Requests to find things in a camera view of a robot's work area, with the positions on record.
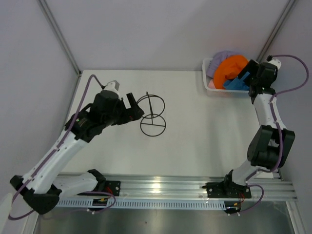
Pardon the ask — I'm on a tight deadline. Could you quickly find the white slotted cable duct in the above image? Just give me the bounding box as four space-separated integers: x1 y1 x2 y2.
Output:
57 198 226 211

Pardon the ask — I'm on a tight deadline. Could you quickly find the purple bucket hat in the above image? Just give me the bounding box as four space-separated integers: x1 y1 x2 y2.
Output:
206 50 239 78

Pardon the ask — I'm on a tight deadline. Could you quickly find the pink bucket hat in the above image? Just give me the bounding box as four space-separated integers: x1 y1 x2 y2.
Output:
208 79 216 89

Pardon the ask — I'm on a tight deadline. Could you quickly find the orange bucket hat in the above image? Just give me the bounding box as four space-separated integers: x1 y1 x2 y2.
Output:
213 55 249 89

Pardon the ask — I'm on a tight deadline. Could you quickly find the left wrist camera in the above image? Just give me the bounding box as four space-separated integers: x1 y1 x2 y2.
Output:
103 80 120 94

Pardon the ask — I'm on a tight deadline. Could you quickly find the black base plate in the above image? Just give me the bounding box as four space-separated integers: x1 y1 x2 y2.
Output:
202 181 252 198
94 180 121 196

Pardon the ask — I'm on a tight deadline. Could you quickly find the black wire hat stand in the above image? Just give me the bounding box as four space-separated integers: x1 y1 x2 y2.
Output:
137 91 167 137

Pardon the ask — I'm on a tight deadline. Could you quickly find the aluminium mounting rail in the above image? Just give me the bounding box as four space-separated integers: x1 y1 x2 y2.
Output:
31 172 298 202

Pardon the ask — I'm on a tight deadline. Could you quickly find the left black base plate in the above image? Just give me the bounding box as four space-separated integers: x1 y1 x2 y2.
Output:
94 180 121 196

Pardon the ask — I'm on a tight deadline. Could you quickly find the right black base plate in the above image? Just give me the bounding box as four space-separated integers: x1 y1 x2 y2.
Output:
202 181 252 198

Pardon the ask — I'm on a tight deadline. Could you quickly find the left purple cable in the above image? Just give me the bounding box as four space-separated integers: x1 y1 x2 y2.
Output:
7 74 117 220

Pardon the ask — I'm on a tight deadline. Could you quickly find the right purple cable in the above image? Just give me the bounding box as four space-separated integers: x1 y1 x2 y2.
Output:
226 54 310 216

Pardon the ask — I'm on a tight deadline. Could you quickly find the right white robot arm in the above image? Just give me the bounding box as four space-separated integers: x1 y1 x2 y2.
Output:
219 57 295 198

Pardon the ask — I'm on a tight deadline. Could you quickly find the purple cable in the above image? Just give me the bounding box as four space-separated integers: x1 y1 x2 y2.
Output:
7 74 117 220
226 54 310 216

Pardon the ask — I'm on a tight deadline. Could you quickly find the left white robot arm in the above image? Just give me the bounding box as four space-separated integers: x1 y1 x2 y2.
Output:
10 90 144 215

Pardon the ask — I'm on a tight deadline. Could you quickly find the blue bucket hat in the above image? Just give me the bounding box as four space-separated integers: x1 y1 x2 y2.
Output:
223 72 250 91

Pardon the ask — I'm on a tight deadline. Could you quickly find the white plastic basket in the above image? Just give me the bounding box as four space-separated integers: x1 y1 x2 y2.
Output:
202 58 249 98

